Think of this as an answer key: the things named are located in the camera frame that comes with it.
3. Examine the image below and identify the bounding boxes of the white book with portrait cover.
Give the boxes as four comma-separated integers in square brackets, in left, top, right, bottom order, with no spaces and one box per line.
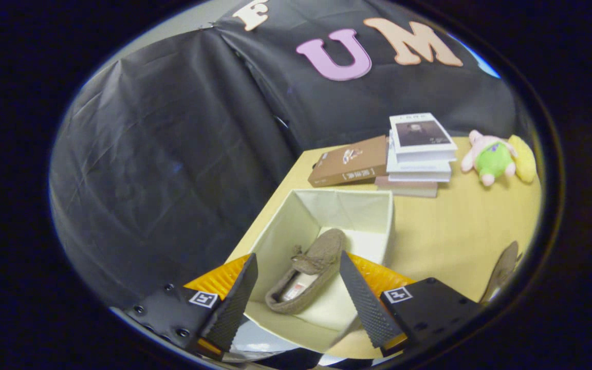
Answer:
[390,113,458,163]

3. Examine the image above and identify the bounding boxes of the plain white book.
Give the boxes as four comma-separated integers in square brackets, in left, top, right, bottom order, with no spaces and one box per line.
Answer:
[386,131,452,183]

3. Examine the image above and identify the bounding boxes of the green and pink plush toy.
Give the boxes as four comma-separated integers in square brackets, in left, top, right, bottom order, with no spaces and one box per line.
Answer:
[460,129,517,187]

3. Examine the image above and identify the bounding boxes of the brown book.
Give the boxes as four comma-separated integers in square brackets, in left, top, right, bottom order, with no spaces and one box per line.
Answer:
[307,135,390,188]

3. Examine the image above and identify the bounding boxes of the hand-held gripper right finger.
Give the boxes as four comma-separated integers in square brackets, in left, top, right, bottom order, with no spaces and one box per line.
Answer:
[339,251,482,358]

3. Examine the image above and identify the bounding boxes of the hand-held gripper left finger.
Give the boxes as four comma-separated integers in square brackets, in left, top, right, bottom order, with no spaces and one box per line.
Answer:
[124,253,259,360]

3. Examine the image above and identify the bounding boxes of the yellow plush toy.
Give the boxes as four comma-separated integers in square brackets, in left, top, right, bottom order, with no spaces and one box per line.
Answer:
[508,135,537,184]

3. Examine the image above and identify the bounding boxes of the brown fuzzy shoe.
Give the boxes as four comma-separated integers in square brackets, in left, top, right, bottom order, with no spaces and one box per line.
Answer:
[479,240,524,305]
[265,228,347,315]

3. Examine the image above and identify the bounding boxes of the grey fabric storage box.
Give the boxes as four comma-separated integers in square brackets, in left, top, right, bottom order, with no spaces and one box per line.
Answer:
[224,189,395,355]

